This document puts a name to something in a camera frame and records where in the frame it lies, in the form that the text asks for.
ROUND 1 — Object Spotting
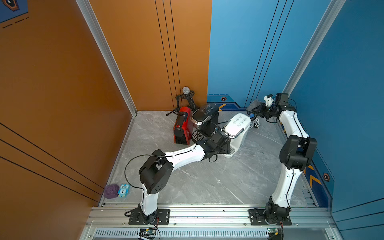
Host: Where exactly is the green circuit board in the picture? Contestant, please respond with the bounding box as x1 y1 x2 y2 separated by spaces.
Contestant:
138 228 158 240
267 229 284 240

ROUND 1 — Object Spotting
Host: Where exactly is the black coffee machine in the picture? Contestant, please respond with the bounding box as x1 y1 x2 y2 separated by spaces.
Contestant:
191 103 219 143

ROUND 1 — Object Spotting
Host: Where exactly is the blue owl toy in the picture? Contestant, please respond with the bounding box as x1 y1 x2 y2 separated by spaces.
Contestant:
118 184 131 198

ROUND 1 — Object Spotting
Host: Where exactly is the microphone on black tripod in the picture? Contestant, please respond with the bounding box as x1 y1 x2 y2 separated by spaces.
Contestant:
165 86 201 117

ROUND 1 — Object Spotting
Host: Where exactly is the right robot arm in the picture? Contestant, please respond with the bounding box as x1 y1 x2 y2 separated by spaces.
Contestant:
258 104 317 225

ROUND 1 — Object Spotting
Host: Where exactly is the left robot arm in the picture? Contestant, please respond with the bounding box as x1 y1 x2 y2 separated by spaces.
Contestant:
138 131 231 225

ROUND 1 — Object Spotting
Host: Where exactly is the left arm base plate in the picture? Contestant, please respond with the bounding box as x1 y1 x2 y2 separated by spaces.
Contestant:
125 207 171 226

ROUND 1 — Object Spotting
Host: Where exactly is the right green circuit board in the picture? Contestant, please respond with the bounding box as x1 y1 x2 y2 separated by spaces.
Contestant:
267 229 284 240

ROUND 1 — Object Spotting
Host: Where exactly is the red coffee machine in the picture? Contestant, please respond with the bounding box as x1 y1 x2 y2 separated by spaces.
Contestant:
174 107 193 145

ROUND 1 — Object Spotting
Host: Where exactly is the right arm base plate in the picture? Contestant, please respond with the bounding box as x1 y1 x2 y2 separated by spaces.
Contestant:
248 208 292 227

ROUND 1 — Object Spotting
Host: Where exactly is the purple toy cube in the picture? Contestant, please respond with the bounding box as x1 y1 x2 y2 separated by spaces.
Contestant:
103 184 120 199

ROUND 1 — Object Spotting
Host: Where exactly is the left green circuit board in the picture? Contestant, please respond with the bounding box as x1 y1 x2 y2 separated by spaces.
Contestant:
138 228 158 240

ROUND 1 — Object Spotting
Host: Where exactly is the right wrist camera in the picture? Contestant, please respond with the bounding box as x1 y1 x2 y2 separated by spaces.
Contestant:
264 93 290 107

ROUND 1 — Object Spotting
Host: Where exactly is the white coffee machine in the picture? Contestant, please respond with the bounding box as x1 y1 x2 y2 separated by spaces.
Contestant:
224 113 251 158

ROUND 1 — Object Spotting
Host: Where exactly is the grey wiping cloth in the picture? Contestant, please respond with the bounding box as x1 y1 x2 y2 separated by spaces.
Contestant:
246 100 265 119

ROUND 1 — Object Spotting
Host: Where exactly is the aluminium front rail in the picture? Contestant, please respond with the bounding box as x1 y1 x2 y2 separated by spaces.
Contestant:
86 205 337 229

